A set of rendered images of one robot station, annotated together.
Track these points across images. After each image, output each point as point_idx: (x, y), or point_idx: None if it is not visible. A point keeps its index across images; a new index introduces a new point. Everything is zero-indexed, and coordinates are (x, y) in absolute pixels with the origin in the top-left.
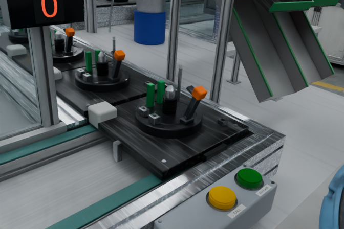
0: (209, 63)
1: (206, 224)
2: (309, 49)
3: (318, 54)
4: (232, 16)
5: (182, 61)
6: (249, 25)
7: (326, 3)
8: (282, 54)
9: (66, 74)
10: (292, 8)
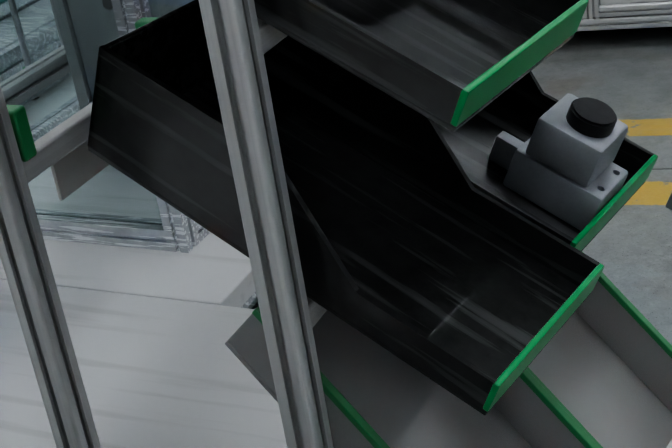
0: (211, 384)
1: None
2: (601, 327)
3: (640, 342)
4: (328, 409)
5: (101, 415)
6: (385, 380)
7: (623, 202)
8: (542, 437)
9: None
10: (547, 340)
